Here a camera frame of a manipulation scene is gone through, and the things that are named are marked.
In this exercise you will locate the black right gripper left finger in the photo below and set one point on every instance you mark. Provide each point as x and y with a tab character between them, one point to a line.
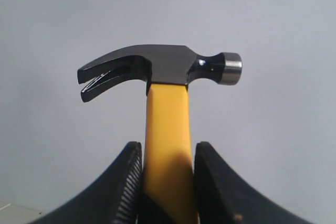
112	198

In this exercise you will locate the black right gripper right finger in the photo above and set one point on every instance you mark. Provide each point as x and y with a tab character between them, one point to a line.
225	197

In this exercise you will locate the yellow black claw hammer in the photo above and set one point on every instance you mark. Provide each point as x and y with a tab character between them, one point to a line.
167	191

